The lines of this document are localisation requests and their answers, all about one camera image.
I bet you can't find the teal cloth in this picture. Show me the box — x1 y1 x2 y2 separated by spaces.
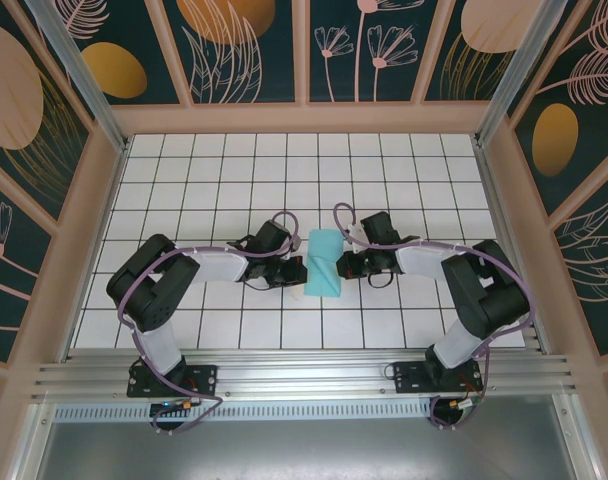
303 228 343 297

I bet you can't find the grey metal sheet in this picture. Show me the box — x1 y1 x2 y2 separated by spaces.
13 419 598 480

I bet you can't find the thin black wire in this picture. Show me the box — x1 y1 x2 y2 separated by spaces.
243 277 278 294
366 269 395 290

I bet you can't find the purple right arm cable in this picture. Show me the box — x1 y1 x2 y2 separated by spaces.
332 202 538 431

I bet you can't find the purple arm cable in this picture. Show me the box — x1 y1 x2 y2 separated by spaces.
116 209 299 437
332 202 538 431

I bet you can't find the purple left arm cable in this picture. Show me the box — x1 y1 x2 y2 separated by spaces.
116 209 299 437

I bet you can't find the aluminium mounting rail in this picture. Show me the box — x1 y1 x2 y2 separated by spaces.
31 349 580 402

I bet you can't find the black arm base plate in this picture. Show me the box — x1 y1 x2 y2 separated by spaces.
392 360 483 396
127 363 219 399

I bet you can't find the aluminium side rail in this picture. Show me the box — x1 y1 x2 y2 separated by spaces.
476 142 550 356

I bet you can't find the slotted grey cable duct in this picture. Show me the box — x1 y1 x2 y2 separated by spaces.
53 403 435 422

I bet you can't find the aluminium corner post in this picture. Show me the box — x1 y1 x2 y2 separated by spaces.
476 0 571 147
23 0 131 154

